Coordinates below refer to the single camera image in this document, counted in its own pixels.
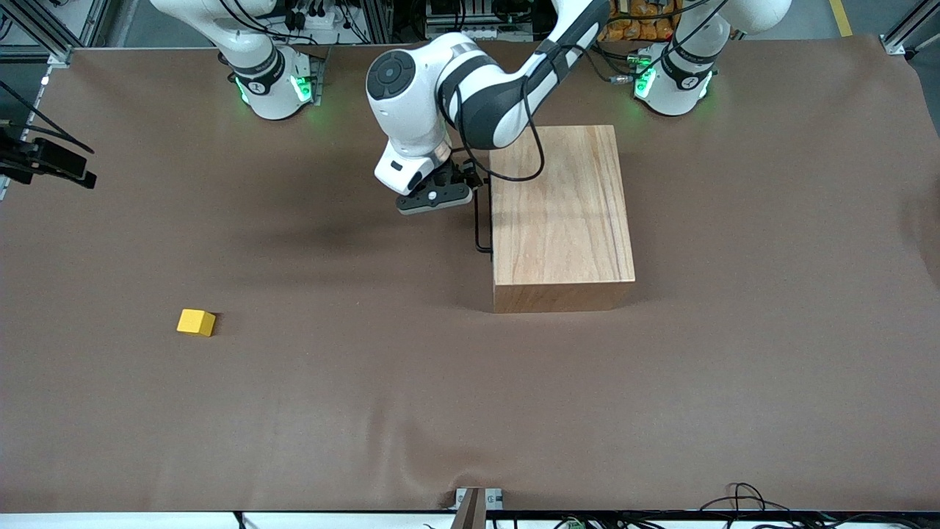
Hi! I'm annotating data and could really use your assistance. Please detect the wooden drawer with black handle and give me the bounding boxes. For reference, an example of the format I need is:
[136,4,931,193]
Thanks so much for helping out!
[474,184,494,255]

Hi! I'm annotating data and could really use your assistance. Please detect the yellow wooden block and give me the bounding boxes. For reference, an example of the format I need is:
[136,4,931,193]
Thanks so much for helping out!
[177,309,217,338]

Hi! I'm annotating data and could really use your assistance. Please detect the light wooden drawer cabinet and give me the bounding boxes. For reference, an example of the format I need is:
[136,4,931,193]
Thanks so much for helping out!
[490,125,636,314]

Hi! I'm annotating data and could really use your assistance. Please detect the white device with ports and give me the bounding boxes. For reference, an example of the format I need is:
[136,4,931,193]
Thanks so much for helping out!
[424,21,548,42]

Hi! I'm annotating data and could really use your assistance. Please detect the white power strip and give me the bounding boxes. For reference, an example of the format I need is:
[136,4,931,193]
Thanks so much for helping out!
[283,4,347,35]

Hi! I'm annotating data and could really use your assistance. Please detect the pile of orange objects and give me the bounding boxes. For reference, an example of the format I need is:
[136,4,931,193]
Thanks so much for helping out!
[599,0,680,42]

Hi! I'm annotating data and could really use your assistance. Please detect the brown table cloth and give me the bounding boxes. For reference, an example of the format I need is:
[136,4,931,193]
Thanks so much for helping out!
[0,33,940,514]

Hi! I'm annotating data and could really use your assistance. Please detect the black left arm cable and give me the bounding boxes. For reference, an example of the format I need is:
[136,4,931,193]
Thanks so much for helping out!
[449,51,549,183]

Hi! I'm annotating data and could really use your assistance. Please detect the aluminium frame profile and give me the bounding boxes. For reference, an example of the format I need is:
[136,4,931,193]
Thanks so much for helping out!
[0,0,76,68]
[880,0,940,57]

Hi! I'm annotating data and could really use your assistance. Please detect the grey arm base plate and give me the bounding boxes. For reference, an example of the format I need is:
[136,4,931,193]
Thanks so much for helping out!
[307,44,330,105]

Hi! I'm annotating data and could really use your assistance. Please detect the metal table edge bracket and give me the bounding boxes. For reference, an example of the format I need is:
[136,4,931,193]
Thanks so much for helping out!
[454,486,505,529]

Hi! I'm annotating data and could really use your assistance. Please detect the black looped cables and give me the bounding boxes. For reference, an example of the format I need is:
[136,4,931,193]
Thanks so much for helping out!
[698,481,940,529]

